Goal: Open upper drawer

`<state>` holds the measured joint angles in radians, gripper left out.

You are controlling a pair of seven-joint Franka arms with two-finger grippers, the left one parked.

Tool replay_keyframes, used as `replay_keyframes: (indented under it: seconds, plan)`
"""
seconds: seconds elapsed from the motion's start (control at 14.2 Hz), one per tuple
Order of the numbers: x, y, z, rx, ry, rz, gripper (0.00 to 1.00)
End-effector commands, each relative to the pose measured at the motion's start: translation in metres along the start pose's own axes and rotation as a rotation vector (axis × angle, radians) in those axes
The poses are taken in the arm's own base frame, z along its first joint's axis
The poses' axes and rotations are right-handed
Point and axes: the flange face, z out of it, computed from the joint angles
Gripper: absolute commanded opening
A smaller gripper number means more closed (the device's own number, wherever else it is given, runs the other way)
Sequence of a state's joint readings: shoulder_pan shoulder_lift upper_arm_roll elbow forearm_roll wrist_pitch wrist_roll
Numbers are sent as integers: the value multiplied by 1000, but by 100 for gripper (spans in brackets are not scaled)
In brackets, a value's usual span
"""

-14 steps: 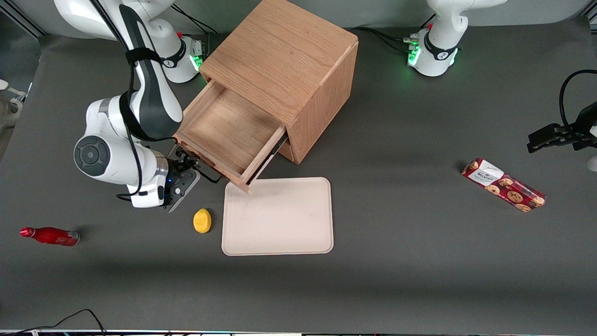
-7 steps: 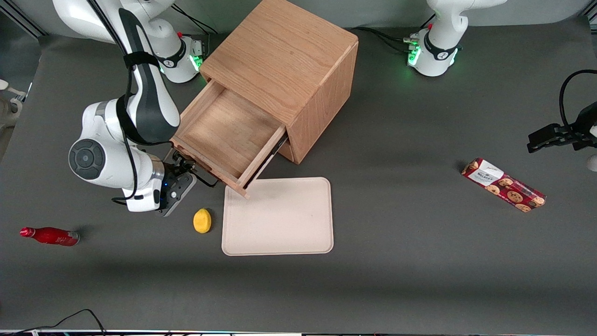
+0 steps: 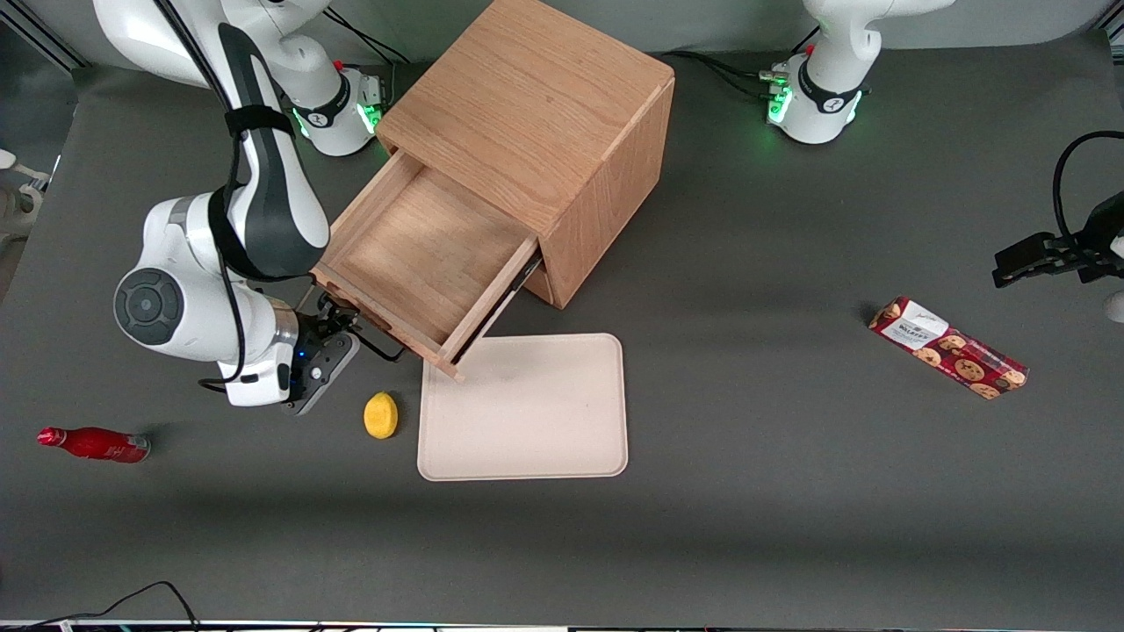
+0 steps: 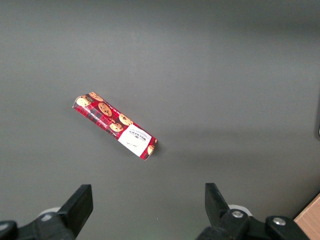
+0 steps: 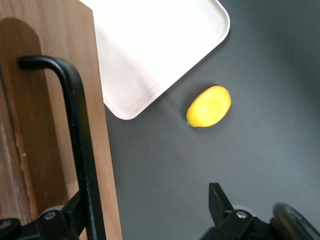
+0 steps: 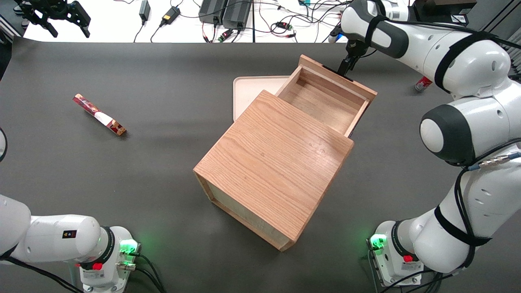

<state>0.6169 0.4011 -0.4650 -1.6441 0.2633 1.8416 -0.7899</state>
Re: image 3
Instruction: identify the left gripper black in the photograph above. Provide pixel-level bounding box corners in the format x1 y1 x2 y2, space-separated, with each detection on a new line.
992 191 1124 289

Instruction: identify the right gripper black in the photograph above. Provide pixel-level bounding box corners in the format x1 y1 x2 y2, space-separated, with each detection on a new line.
297 294 361 356

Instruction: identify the oak wooden drawer cabinet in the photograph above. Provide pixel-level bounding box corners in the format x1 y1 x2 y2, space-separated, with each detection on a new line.
376 0 677 310

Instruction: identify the yellow lemon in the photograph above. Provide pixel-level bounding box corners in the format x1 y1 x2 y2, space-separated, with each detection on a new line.
363 391 400 441

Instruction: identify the red tartan cookie box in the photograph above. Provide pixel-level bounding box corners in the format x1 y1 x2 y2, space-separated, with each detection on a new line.
868 296 1029 401

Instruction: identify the beige rectangular tray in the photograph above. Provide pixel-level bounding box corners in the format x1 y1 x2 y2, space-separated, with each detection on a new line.
416 333 630 483

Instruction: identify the red bottle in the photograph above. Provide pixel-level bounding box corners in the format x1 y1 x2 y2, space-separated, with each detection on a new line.
37 426 152 464

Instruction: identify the white beige stand fixture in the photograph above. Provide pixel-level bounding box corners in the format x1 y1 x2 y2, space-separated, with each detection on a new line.
0 147 49 238

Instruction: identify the dark grey table mat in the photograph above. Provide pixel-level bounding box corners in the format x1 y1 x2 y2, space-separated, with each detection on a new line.
0 31 1124 626

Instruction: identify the dark grey wrist camera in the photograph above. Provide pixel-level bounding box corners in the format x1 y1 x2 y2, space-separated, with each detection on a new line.
283 334 362 415

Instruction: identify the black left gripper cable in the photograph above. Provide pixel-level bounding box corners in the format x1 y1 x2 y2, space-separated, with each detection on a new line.
1051 130 1124 255

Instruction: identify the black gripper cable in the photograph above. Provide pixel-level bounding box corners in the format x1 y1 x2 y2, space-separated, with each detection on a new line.
1051 130 1124 255
154 0 256 393

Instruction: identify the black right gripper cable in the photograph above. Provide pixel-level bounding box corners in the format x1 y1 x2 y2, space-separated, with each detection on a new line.
154 0 256 393

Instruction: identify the thin black loose cable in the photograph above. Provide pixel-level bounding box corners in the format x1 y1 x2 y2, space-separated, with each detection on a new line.
0 580 203 629

